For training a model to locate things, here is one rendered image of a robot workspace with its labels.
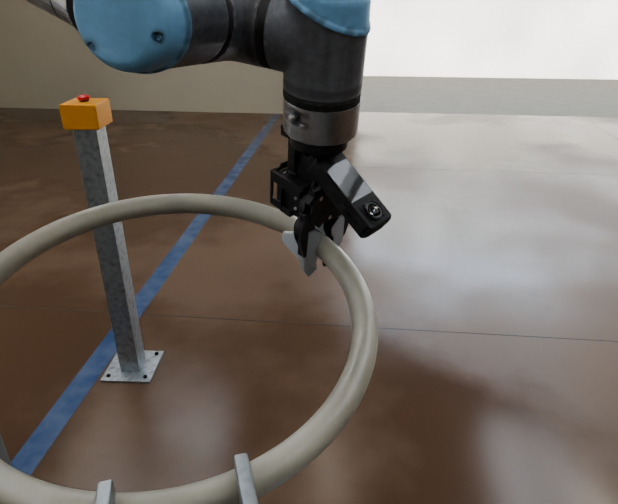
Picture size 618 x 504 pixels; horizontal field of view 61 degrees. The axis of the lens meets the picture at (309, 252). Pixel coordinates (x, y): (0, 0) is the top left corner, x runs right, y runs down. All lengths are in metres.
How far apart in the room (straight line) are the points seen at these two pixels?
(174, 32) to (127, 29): 0.04
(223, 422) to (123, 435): 0.35
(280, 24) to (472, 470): 1.62
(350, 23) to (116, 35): 0.22
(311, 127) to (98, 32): 0.23
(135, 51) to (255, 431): 1.64
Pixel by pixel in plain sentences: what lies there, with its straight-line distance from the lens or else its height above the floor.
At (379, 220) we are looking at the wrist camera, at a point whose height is 1.16.
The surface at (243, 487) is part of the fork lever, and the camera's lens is 0.46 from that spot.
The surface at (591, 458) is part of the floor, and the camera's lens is 2.12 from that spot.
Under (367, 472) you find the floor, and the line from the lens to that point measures 1.87.
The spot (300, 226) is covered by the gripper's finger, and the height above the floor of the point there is 1.14.
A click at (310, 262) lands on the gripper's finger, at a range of 0.73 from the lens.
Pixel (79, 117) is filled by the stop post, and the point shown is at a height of 1.04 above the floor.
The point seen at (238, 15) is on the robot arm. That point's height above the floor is 1.38.
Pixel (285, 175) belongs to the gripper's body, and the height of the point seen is 1.19.
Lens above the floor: 1.41
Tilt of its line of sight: 27 degrees down
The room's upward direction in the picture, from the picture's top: straight up
